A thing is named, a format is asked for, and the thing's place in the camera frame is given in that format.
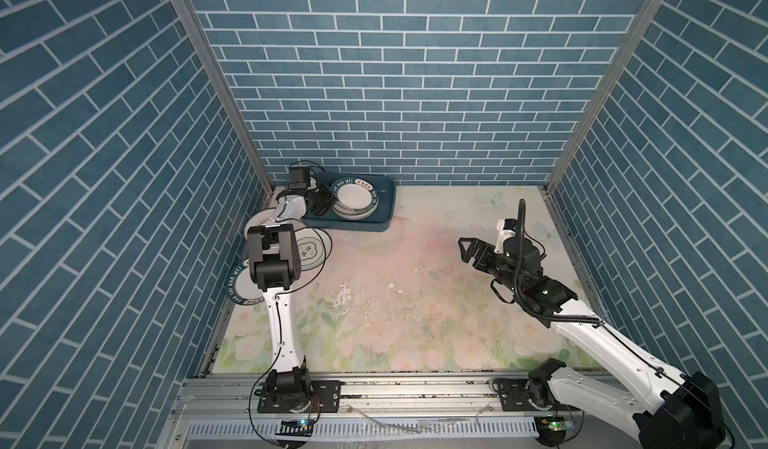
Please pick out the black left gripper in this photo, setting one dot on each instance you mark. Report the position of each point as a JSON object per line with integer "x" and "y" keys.
{"x": 326, "y": 199}

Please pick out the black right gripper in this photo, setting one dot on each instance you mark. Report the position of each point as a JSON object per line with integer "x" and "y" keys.
{"x": 486, "y": 248}

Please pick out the green lettered rim plate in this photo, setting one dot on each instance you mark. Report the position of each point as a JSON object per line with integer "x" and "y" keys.
{"x": 240, "y": 288}
{"x": 354, "y": 198}

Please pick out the white plate green flower outline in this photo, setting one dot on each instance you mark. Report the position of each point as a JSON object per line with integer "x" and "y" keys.
{"x": 314, "y": 245}

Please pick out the orange sunburst plate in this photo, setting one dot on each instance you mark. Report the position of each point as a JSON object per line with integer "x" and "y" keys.
{"x": 265, "y": 217}

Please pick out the teal plastic bin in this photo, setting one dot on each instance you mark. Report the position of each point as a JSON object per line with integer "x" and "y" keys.
{"x": 378, "y": 222}

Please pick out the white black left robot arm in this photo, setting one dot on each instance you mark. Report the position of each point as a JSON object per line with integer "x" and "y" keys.
{"x": 275, "y": 267}

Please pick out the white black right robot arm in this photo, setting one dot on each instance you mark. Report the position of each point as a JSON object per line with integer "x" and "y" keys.
{"x": 659, "y": 405}

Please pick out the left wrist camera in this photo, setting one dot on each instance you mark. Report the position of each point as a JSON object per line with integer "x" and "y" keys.
{"x": 300, "y": 179}

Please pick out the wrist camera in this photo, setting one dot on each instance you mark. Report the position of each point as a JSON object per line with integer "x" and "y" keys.
{"x": 300, "y": 179}
{"x": 507, "y": 239}

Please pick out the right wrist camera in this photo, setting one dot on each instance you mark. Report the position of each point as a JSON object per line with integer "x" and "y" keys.
{"x": 507, "y": 239}

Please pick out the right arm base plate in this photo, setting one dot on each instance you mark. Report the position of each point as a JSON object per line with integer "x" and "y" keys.
{"x": 513, "y": 394}

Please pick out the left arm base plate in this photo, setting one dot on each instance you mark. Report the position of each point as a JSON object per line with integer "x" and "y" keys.
{"x": 324, "y": 398}

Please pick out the aluminium mounting rail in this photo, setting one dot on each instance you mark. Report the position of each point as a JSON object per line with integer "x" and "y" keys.
{"x": 383, "y": 410}

